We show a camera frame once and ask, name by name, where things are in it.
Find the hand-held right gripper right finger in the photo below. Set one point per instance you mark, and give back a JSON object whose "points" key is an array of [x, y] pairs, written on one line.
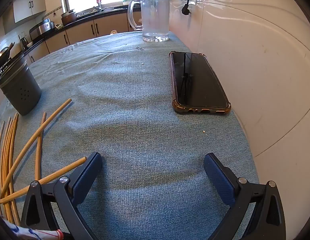
{"points": [[217, 177]]}

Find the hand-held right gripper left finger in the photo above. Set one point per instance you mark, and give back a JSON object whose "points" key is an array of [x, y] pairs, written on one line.
{"points": [[87, 177]]}

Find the bunch of wooden chopsticks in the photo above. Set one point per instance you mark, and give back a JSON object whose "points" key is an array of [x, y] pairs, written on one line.
{"points": [[7, 160]]}

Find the dark grey utensil holder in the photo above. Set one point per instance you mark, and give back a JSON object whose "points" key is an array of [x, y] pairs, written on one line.
{"points": [[22, 90]]}

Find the blue-grey tablecloth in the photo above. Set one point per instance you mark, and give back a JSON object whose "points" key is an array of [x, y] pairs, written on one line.
{"points": [[135, 130]]}

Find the white patterned garment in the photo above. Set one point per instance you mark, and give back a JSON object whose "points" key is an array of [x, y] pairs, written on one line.
{"points": [[24, 232]]}

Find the black smartphone in clear case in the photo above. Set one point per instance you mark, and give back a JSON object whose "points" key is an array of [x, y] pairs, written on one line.
{"points": [[197, 80]]}

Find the gas stove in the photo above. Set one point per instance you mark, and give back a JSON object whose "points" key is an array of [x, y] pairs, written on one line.
{"points": [[2, 71]]}

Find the crumpled plastic bag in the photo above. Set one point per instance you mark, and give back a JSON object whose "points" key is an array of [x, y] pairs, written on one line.
{"points": [[113, 32]]}

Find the steel kettle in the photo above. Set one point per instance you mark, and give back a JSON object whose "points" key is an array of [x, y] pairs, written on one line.
{"points": [[23, 43]]}

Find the black wok with lid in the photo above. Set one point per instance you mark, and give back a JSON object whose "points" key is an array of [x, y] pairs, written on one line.
{"points": [[3, 53]]}

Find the beige lower kitchen cabinets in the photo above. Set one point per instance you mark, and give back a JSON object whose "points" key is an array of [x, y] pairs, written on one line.
{"points": [[109, 26]]}

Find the beige kitchen cabinets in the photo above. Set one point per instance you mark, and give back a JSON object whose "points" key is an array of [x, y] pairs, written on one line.
{"points": [[29, 5], [109, 26]]}

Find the silver rice cooker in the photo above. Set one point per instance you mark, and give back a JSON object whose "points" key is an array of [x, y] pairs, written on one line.
{"points": [[42, 28]]}

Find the black kitchen countertop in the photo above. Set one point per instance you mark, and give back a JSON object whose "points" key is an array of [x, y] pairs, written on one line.
{"points": [[94, 17]]}

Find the brown cooking pot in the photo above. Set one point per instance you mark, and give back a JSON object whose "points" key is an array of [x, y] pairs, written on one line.
{"points": [[68, 17]]}

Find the clear glass mug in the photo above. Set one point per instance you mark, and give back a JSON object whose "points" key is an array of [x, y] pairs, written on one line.
{"points": [[155, 17]]}

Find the beige upper kitchen cabinets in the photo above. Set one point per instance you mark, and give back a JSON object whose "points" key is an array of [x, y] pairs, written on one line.
{"points": [[29, 5]]}

